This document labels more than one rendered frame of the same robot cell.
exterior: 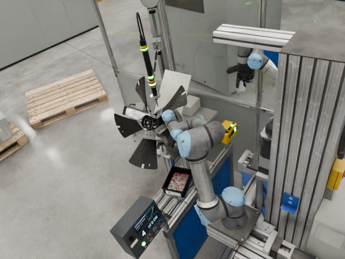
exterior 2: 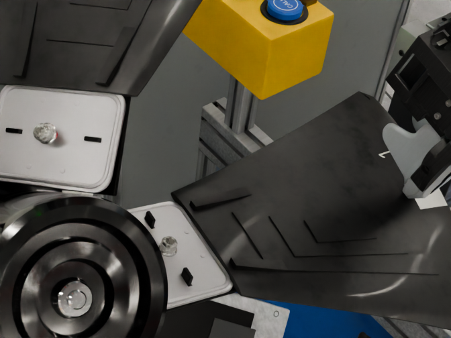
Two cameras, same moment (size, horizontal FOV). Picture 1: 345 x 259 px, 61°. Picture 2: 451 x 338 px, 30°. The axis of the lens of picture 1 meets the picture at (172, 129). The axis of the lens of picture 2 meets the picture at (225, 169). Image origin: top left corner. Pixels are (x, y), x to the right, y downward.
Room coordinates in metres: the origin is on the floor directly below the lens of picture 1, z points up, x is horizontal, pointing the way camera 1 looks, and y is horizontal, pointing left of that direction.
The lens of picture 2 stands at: (1.61, 0.44, 1.62)
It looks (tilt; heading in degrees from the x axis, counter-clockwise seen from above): 45 degrees down; 272
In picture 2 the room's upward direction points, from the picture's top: 8 degrees clockwise
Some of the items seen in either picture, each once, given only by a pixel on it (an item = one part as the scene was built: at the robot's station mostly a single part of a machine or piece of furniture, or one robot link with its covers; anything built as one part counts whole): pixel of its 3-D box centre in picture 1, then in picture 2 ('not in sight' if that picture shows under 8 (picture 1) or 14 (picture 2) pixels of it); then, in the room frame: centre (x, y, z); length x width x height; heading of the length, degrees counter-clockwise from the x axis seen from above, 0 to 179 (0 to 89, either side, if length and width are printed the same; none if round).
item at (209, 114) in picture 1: (194, 114); not in sight; (2.14, -0.23, 0.85); 0.36 x 0.24 x 0.03; 46
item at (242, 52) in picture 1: (244, 45); not in sight; (1.48, -0.49, 1.78); 0.09 x 0.08 x 0.11; 57
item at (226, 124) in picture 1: (226, 132); (254, 26); (1.63, -0.40, 1.02); 0.16 x 0.10 x 0.11; 136
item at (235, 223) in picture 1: (234, 213); not in sight; (0.90, -0.24, 1.09); 0.15 x 0.15 x 0.10
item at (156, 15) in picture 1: (170, 100); not in sight; (2.38, -0.04, 0.90); 0.08 x 0.06 x 1.80; 81
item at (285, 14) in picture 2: not in sight; (284, 8); (1.60, -0.37, 1.08); 0.04 x 0.04 x 0.02
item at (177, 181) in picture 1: (178, 183); not in sight; (1.40, 0.04, 0.83); 0.19 x 0.14 x 0.03; 151
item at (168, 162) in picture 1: (171, 173); not in sight; (1.83, 0.09, 0.46); 0.09 x 0.05 x 0.91; 46
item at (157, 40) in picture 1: (157, 43); not in sight; (2.28, -0.03, 1.54); 0.10 x 0.07 x 0.09; 171
